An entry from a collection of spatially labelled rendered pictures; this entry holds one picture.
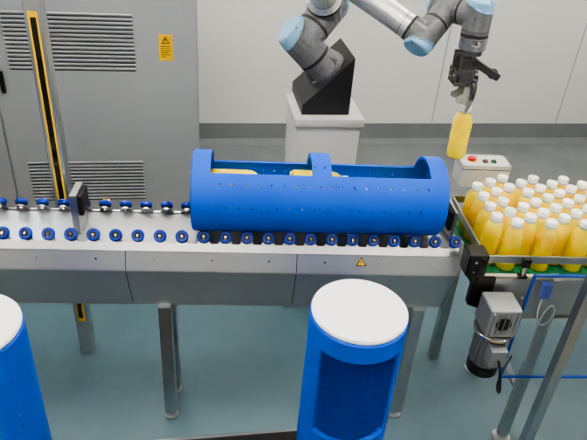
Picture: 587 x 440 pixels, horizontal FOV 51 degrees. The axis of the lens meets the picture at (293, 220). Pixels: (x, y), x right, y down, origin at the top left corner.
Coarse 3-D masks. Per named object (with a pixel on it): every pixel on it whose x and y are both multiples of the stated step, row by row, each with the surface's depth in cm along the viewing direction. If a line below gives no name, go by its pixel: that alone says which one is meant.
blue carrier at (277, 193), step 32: (192, 160) 203; (320, 160) 208; (192, 192) 199; (224, 192) 200; (256, 192) 201; (288, 192) 202; (320, 192) 203; (352, 192) 204; (384, 192) 204; (416, 192) 205; (448, 192) 206; (192, 224) 206; (224, 224) 206; (256, 224) 207; (288, 224) 208; (320, 224) 208; (352, 224) 209; (384, 224) 209; (416, 224) 210
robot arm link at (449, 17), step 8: (432, 0) 203; (440, 0) 201; (448, 0) 200; (456, 0) 198; (432, 8) 201; (440, 8) 200; (448, 8) 199; (456, 8) 197; (440, 16) 199; (448, 16) 200; (448, 24) 201
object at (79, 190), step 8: (80, 184) 213; (72, 192) 208; (80, 192) 210; (72, 200) 207; (80, 200) 208; (88, 200) 217; (72, 208) 209; (80, 208) 209; (72, 216) 210; (80, 216) 213; (80, 224) 213; (80, 232) 214
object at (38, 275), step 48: (192, 240) 216; (240, 240) 218; (384, 240) 224; (0, 288) 219; (48, 288) 220; (96, 288) 221; (144, 288) 222; (192, 288) 223; (240, 288) 225; (288, 288) 226; (432, 288) 229
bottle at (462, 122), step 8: (464, 112) 213; (456, 120) 215; (464, 120) 213; (472, 120) 215; (456, 128) 215; (464, 128) 214; (456, 136) 217; (464, 136) 216; (448, 144) 221; (456, 144) 218; (464, 144) 218; (448, 152) 222; (456, 152) 219; (464, 152) 220
